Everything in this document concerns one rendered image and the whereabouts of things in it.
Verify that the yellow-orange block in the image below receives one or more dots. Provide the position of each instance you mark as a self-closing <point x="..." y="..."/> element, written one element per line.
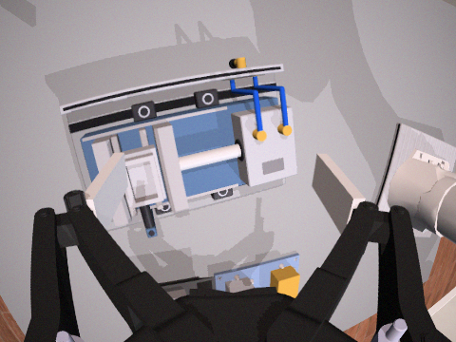
<point x="285" y="280"/>

